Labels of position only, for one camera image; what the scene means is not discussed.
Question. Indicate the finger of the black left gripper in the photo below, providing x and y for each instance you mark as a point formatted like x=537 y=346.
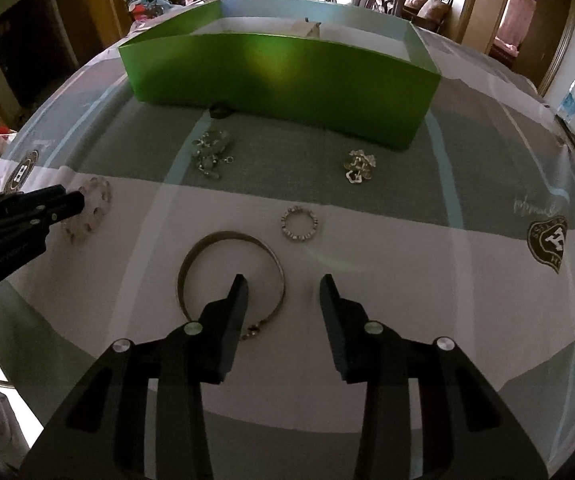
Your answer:
x=26 y=219

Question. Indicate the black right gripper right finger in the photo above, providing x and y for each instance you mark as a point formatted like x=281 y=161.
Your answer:
x=467 y=431

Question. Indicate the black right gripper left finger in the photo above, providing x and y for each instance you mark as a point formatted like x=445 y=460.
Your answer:
x=99 y=430

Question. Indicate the silver flower chain jewelry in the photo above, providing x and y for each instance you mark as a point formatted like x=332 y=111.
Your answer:
x=359 y=167

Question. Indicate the patterned grey white tablecloth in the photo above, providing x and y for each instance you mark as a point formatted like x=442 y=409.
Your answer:
x=469 y=233

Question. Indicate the small black round object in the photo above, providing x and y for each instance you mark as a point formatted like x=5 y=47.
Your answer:
x=221 y=110

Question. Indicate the red and blue bag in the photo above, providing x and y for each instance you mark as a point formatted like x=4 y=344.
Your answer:
x=142 y=10

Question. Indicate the clear plastic water bottle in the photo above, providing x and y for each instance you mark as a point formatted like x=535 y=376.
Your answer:
x=566 y=109

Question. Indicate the green cardboard box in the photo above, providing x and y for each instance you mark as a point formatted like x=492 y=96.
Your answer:
x=368 y=75

